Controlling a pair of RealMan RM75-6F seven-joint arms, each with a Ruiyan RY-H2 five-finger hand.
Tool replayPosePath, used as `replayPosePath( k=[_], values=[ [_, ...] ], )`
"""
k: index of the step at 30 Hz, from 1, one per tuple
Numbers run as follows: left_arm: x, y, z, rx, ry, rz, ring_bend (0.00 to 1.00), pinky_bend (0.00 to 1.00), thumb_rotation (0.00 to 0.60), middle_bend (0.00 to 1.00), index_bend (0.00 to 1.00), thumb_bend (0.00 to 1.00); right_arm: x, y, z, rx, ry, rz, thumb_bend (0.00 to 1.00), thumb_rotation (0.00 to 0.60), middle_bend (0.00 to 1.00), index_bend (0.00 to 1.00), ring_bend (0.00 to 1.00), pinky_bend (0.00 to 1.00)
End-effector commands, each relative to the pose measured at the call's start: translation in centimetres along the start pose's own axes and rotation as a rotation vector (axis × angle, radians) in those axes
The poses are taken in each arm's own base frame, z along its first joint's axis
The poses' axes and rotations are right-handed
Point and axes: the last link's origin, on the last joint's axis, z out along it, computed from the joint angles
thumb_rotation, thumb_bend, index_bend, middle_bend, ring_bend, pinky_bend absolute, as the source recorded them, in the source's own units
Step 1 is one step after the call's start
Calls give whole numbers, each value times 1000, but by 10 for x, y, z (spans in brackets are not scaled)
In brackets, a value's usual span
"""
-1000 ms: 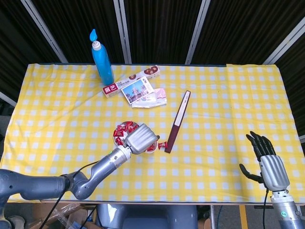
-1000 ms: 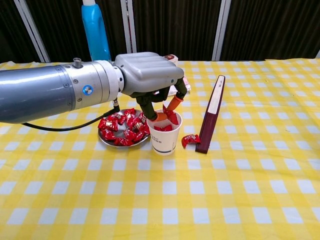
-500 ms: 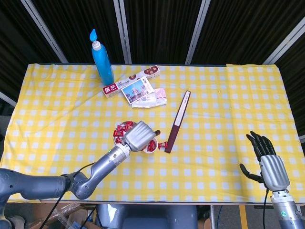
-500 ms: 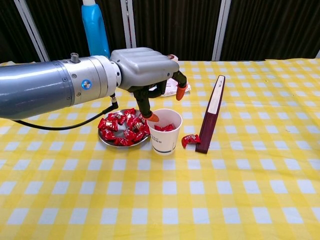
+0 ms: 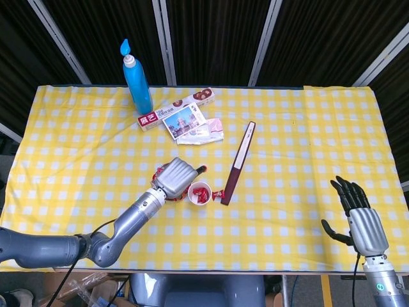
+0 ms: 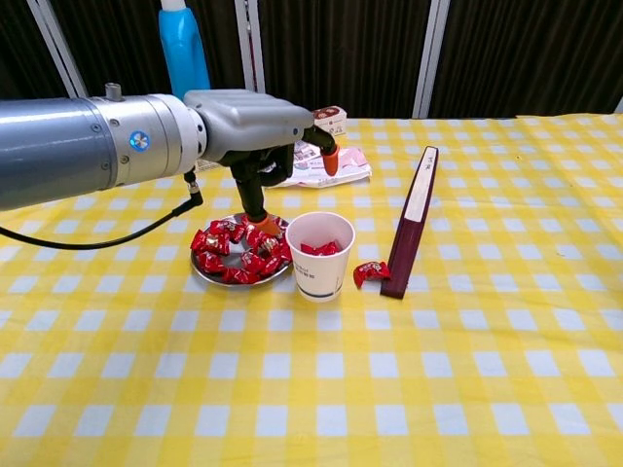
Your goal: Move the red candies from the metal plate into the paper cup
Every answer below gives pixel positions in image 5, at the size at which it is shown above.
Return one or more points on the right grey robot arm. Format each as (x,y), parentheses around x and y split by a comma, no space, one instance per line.
(385,288)

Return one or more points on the white metal frame post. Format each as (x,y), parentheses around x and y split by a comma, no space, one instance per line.
(60,44)
(164,41)
(9,131)
(380,59)
(264,41)

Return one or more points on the metal table leg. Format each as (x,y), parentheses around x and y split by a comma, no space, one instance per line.
(284,291)

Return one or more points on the long box with red label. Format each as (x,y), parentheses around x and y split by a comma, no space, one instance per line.
(148,121)

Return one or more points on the white pink plastic packet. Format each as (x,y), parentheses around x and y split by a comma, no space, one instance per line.
(207,135)

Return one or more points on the red candy heap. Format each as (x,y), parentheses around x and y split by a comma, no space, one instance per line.
(158,174)

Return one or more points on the dark maroon long box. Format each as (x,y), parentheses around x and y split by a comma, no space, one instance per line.
(233,179)

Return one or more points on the yellow checked tablecloth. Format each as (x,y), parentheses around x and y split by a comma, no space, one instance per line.
(96,144)

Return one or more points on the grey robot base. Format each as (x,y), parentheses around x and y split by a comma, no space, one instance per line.
(198,291)

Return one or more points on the blue squeeze bottle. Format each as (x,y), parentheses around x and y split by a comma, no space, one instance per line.
(137,86)

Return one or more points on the clear plastic bag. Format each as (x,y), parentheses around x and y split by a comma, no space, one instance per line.
(81,291)

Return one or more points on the white paper cup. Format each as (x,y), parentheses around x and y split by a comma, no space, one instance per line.
(191,193)

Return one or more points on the building picture postcard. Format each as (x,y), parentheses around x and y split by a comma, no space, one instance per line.
(179,123)

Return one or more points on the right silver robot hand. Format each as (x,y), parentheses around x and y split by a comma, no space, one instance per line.
(369,231)

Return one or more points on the brown cardboard box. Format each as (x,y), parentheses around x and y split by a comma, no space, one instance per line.
(48,288)

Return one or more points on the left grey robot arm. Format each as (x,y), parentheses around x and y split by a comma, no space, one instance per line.
(41,249)

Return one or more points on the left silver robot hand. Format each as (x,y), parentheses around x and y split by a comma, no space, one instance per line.
(174,177)

